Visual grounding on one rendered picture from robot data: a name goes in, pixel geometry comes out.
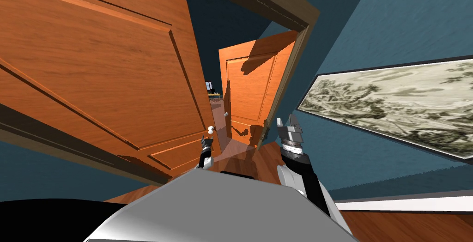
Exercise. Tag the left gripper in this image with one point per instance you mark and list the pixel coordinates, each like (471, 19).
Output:
(207, 145)

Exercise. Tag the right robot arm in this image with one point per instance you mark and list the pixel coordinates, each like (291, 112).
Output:
(308, 183)

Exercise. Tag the large orange wooden door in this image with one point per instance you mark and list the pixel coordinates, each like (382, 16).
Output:
(92, 61)

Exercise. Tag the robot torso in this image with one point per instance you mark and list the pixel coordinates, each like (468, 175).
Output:
(207, 212)

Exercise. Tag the white round door knob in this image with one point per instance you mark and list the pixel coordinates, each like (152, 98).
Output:
(211, 130)

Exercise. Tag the black framed landscape picture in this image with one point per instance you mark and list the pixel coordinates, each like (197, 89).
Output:
(399, 105)

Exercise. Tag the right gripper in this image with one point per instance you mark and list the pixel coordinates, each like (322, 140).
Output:
(291, 136)

